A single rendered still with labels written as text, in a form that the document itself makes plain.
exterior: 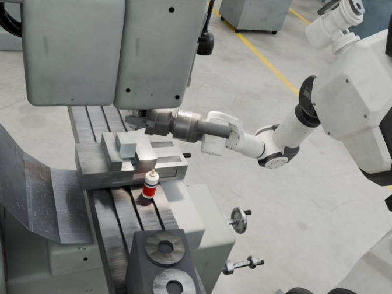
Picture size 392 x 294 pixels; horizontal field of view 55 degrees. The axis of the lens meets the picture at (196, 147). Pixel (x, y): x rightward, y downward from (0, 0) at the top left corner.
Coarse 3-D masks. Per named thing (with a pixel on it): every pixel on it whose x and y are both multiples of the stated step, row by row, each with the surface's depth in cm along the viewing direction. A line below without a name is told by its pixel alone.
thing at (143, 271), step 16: (144, 240) 86; (160, 240) 86; (176, 240) 87; (144, 256) 83; (160, 256) 82; (176, 256) 83; (128, 272) 94; (144, 272) 80; (160, 272) 79; (176, 272) 80; (192, 272) 83; (128, 288) 93; (144, 288) 77; (160, 288) 76; (176, 288) 79; (192, 288) 78
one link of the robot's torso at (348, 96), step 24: (336, 48) 84; (360, 48) 72; (384, 48) 71; (336, 72) 79; (360, 72) 72; (384, 72) 70; (312, 96) 90; (336, 96) 81; (360, 96) 73; (384, 96) 70; (336, 120) 85; (360, 120) 76; (384, 120) 73; (360, 144) 81; (384, 144) 75; (360, 168) 85; (384, 168) 77
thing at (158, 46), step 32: (128, 0) 77; (160, 0) 79; (192, 0) 82; (128, 32) 81; (160, 32) 84; (192, 32) 87; (128, 64) 86; (160, 64) 89; (128, 96) 91; (160, 96) 95
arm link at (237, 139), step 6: (210, 114) 109; (216, 114) 108; (222, 114) 108; (228, 120) 109; (234, 120) 112; (228, 126) 115; (234, 126) 113; (240, 126) 114; (234, 132) 116; (240, 132) 114; (234, 138) 116; (240, 138) 114; (228, 144) 117; (234, 144) 115; (240, 144) 115; (234, 150) 117
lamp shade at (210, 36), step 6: (204, 30) 106; (204, 36) 105; (210, 36) 106; (210, 42) 106; (198, 48) 106; (204, 48) 106; (210, 48) 107; (198, 54) 107; (204, 54) 107; (210, 54) 109
